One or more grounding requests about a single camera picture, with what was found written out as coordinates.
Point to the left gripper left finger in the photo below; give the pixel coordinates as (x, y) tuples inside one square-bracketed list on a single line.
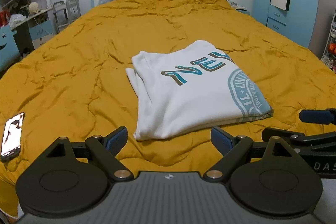
[(116, 140)]

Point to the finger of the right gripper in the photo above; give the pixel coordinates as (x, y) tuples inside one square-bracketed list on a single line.
[(318, 116)]

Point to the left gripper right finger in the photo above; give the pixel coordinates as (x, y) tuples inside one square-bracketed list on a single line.
[(222, 141)]

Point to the white printed t-shirt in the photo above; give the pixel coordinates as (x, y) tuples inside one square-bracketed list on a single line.
[(194, 88)]

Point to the mustard yellow bed cover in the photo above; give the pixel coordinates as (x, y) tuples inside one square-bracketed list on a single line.
[(75, 85)]

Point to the black smartphone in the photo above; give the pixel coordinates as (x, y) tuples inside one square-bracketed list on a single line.
[(11, 142)]

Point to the blue nightstand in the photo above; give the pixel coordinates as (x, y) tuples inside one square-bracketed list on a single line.
[(241, 9)]

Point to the blue desk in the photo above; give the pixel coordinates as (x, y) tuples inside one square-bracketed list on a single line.
[(33, 32)]

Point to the round white lamp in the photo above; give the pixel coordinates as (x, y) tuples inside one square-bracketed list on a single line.
[(33, 8)]

